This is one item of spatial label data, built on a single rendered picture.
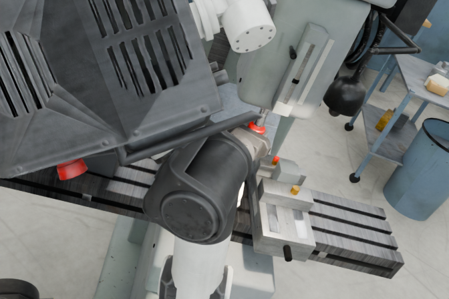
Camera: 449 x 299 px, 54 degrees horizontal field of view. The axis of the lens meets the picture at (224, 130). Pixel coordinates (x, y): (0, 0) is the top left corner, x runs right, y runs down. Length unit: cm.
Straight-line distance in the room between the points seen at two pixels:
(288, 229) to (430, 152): 216
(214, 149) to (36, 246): 174
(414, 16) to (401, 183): 221
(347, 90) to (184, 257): 41
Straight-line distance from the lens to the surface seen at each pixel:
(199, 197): 56
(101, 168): 123
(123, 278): 199
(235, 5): 61
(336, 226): 142
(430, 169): 328
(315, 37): 93
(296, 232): 121
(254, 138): 112
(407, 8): 133
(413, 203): 344
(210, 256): 70
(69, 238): 233
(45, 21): 46
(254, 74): 100
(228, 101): 153
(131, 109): 44
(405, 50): 94
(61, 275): 221
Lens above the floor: 182
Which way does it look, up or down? 33 degrees down
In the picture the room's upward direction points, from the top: 22 degrees clockwise
